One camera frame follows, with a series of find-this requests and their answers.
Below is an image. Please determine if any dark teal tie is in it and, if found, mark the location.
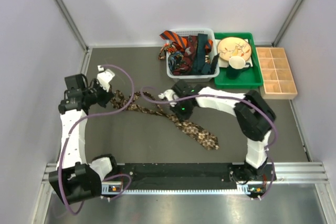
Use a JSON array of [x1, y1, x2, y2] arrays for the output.
[[191, 34, 219, 75]]

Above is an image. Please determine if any dark green white mug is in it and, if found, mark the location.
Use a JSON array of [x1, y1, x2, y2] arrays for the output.
[[226, 56, 251, 79]]

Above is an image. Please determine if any orange floral dark tie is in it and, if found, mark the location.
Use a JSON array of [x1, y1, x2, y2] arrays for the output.
[[158, 42, 182, 60]]

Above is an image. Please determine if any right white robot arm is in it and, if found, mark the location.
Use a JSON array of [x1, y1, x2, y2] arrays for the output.
[[160, 81, 279, 181]]

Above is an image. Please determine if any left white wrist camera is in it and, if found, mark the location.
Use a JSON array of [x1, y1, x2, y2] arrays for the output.
[[97, 65, 115, 92]]

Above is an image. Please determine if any aluminium frame rail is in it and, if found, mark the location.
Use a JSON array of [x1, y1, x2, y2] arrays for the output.
[[43, 162, 328, 198]]

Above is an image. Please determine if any brown floral tie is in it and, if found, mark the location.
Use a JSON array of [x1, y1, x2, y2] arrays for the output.
[[110, 90, 219, 151]]

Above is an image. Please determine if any blue patterned tie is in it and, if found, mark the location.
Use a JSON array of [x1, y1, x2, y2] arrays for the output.
[[168, 51, 183, 72]]

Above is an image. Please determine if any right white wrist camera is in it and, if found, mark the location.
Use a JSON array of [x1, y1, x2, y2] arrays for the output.
[[158, 89, 179, 107]]

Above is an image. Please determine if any dark red patterned tie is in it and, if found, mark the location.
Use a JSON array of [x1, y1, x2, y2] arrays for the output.
[[172, 42, 198, 76]]

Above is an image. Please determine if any beige floral plate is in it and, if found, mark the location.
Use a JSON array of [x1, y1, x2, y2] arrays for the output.
[[217, 36, 253, 59]]

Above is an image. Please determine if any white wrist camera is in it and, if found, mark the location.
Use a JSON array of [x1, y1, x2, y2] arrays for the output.
[[158, 89, 179, 107], [97, 65, 115, 92]]

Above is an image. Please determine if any white plastic basket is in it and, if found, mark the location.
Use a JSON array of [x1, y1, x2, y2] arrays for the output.
[[164, 28, 219, 82]]

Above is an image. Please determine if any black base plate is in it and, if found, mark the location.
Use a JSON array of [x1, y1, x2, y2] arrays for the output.
[[89, 162, 276, 190]]

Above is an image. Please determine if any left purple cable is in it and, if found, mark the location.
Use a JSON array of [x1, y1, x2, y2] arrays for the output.
[[57, 63, 136, 216]]

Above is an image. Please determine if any purple cable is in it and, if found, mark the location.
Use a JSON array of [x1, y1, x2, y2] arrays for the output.
[[57, 63, 136, 216], [140, 86, 279, 200]]

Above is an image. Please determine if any wooden compartment box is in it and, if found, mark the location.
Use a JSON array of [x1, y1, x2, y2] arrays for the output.
[[256, 47, 298, 100]]

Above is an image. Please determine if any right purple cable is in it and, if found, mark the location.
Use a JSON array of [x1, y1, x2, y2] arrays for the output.
[[140, 86, 279, 200]]

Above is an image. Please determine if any orange navy striped tie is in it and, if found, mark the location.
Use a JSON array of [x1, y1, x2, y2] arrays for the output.
[[160, 30, 203, 50]]

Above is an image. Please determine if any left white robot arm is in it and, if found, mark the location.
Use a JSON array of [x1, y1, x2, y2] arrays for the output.
[[48, 70, 119, 204]]

